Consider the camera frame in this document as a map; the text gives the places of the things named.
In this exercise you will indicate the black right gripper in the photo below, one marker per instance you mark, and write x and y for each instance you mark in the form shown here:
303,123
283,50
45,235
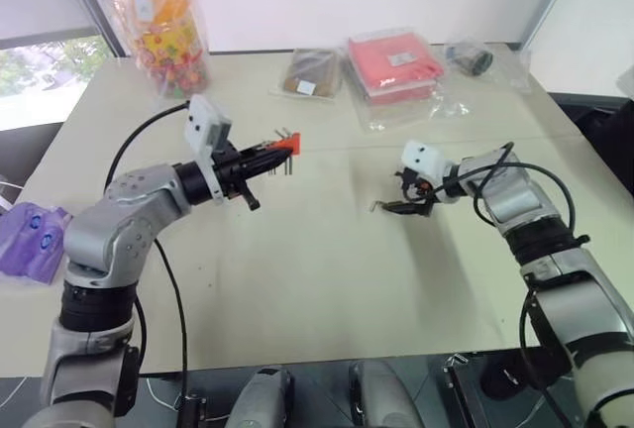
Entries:
416,187

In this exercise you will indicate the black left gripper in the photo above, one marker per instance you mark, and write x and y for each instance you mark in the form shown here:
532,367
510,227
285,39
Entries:
229,168

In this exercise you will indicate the orange hex key holder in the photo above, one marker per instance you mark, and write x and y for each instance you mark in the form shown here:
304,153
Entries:
293,143

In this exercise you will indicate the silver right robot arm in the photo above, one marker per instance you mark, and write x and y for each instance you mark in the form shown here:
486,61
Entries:
515,195

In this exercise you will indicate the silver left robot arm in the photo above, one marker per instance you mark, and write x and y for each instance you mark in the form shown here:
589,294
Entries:
124,210

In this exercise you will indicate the metal hex key in holder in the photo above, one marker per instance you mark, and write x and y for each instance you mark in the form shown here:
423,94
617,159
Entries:
276,132
285,165
292,165

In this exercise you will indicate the brown item in plastic bag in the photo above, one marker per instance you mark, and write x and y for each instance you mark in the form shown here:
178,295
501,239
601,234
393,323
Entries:
312,74

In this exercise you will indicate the red cloth in plastic bag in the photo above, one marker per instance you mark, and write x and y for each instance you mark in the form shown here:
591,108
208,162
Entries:
393,66

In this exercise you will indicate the bag of colourful toys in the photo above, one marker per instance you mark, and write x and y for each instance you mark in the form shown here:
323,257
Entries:
166,41

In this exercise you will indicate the black object in plastic bag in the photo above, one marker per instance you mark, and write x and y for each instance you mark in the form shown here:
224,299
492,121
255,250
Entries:
473,59

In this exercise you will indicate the grey rounded shape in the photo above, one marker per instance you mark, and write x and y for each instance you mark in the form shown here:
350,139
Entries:
262,395
381,393

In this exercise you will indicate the black box with metal latch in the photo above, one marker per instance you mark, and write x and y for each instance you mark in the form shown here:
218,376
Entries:
475,388

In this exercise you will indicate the purple plastic packaging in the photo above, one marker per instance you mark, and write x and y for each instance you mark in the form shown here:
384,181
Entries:
30,245

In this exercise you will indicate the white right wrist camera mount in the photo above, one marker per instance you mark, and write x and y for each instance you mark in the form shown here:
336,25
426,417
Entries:
421,155

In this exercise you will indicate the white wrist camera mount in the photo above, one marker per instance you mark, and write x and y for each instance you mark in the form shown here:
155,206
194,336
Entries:
203,121
421,155

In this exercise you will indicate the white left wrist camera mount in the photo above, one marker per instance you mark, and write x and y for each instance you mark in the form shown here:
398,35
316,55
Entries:
203,121

